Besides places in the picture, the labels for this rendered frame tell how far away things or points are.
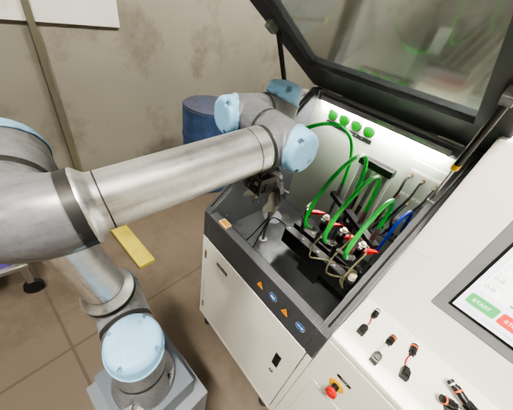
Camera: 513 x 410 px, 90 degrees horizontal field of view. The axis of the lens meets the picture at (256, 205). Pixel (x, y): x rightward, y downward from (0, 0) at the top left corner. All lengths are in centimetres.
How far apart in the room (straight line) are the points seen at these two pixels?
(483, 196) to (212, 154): 71
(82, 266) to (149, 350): 22
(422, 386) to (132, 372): 74
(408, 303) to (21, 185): 96
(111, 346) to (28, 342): 146
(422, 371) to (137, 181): 89
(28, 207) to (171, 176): 14
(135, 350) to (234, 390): 119
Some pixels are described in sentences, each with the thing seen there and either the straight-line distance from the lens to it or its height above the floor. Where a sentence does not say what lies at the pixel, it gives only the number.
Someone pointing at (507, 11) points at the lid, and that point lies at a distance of 58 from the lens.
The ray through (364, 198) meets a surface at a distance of 119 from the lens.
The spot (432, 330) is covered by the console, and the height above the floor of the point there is 104.
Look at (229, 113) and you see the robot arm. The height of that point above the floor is 154.
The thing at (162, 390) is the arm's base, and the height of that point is 94.
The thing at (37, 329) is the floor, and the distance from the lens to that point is 212.
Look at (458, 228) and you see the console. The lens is 89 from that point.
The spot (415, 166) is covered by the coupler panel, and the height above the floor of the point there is 134.
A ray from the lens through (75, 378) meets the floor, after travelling 191.
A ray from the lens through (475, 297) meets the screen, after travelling 93.
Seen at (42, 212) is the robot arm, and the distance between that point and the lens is 32.
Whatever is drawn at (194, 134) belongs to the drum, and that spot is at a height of 64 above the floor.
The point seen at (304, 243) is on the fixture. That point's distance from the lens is 107.
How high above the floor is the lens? 171
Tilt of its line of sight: 38 degrees down
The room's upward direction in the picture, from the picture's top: 12 degrees clockwise
